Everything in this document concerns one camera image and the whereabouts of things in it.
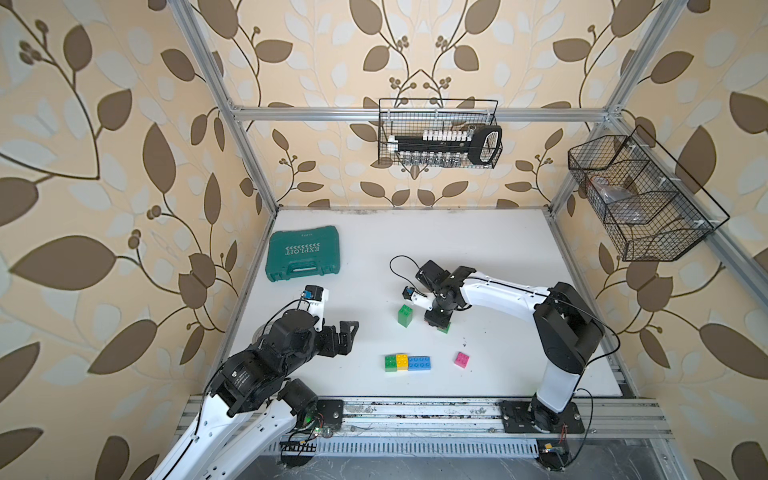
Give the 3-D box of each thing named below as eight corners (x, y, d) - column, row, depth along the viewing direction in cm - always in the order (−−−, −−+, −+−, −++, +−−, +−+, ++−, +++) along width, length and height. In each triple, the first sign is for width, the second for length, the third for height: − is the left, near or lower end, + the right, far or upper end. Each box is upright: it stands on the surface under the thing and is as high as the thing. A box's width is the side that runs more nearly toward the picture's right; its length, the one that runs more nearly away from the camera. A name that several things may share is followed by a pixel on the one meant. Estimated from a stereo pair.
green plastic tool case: (270, 284, 102) (264, 274, 97) (274, 243, 113) (269, 233, 109) (341, 274, 105) (339, 264, 100) (339, 235, 116) (336, 224, 111)
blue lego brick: (407, 370, 84) (407, 367, 81) (407, 359, 86) (407, 356, 83) (430, 370, 84) (431, 367, 82) (429, 359, 86) (430, 356, 83)
